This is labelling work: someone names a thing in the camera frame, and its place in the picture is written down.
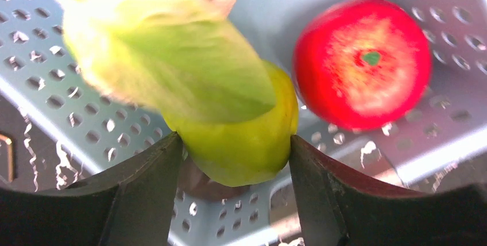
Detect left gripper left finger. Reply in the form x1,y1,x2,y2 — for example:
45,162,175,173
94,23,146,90
1,132,183,245

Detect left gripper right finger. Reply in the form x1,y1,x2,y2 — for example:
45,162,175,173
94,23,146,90
289,135,486,245

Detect green pepper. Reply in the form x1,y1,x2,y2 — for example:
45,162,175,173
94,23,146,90
163,61,299,187

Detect red apple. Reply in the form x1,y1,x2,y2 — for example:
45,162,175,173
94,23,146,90
292,0,433,130

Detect blue plastic basket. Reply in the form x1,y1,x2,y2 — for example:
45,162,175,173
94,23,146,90
1,0,486,245

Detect white cauliflower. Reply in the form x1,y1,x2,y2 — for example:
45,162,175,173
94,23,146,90
55,0,277,123

